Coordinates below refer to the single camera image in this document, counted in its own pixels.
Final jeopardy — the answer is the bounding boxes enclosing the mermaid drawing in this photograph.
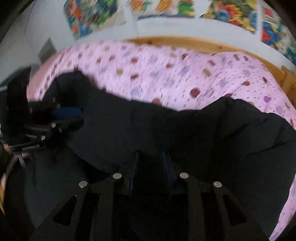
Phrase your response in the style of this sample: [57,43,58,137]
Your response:
[63,0,93,39]

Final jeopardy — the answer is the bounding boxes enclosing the wooden bed frame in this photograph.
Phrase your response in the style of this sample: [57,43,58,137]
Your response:
[126,36,296,102]

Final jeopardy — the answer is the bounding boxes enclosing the pink apple-print quilt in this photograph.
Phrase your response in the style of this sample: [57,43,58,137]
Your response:
[26,39,296,241]

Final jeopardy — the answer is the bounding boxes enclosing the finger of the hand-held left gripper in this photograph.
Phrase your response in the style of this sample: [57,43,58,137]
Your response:
[24,120,85,141]
[30,102,84,121]

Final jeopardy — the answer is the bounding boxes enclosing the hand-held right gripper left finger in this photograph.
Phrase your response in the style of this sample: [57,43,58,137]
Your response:
[29,151,142,241]

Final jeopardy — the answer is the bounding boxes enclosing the black jacket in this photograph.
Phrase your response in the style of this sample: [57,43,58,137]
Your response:
[23,71,296,241]

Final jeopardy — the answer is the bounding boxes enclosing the landscape wall drawing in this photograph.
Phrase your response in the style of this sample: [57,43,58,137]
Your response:
[199,0,259,33]

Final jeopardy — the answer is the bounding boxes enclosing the grey wall panel door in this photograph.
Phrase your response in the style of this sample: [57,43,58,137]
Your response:
[38,37,57,63]

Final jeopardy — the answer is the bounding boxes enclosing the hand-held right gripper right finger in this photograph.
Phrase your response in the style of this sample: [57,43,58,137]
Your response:
[162,151,270,241]

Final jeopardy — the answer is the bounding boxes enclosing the blond character drawing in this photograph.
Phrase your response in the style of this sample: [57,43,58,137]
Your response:
[89,0,127,30]

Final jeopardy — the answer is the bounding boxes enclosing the city towers drawing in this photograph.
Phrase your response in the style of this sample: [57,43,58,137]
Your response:
[261,4,296,66]

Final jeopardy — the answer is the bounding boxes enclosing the turtle drawing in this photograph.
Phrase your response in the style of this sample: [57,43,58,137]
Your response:
[129,0,196,20]

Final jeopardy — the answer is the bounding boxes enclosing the red checkered bed sheet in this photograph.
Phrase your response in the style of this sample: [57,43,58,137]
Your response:
[26,51,67,102]

